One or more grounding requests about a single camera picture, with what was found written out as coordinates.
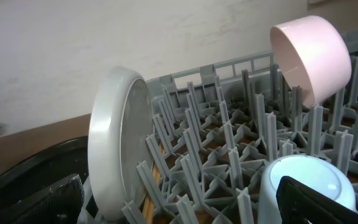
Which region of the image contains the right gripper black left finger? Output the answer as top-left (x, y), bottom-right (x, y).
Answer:
top-left (0, 174), bottom-right (85, 223)

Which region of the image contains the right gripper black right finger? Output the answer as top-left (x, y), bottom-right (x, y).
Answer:
top-left (276, 176), bottom-right (358, 224)

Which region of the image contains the light blue plastic cup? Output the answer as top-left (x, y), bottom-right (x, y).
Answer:
top-left (257, 154), bottom-right (357, 224)

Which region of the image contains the grey plate with food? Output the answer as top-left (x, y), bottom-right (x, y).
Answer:
top-left (88, 67), bottom-right (153, 221)

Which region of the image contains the pink bowl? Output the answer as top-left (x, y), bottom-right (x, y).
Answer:
top-left (270, 16), bottom-right (352, 108)

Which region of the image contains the grey dishwasher rack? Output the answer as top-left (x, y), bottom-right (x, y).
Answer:
top-left (122, 31), bottom-right (358, 223)

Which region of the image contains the round black tray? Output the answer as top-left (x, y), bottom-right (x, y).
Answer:
top-left (0, 136), bottom-right (88, 211)

